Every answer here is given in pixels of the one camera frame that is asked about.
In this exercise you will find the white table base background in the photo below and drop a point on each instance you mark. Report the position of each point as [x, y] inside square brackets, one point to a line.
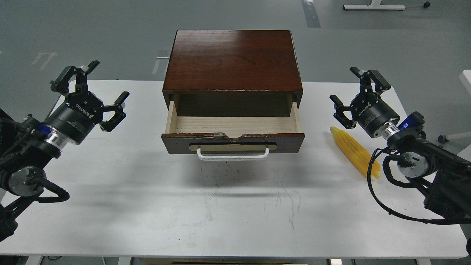
[374, 5]

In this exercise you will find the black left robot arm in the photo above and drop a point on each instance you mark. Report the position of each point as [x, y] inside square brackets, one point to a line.
[28, 146]

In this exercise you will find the dark wooden drawer cabinet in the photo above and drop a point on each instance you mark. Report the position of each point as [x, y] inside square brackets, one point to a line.
[233, 73]

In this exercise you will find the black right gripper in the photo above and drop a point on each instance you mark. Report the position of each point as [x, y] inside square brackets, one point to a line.
[368, 109]

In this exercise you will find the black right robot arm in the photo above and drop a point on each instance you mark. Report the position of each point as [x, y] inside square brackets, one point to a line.
[442, 177]

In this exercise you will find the yellow corn cob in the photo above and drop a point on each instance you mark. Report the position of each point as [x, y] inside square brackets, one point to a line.
[352, 149]

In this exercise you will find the wooden drawer with white handle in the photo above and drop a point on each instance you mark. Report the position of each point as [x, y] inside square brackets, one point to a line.
[232, 135]

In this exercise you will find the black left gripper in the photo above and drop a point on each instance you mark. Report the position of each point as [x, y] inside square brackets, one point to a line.
[76, 116]

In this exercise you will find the white caster leg right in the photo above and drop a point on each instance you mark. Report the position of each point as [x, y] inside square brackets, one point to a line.
[447, 138]

